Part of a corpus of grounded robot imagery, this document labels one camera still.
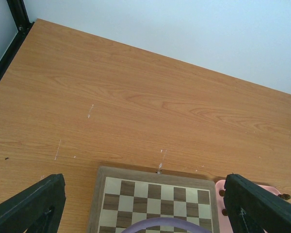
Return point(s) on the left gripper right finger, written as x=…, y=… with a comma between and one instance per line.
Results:
x=252, y=209

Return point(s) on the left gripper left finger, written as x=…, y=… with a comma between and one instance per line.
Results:
x=37, y=209

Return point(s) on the pink piece tray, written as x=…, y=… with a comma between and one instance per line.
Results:
x=224, y=224

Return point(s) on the wooden chessboard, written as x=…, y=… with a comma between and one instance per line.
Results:
x=123, y=197

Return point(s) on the left black frame post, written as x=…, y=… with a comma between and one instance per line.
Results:
x=14, y=28

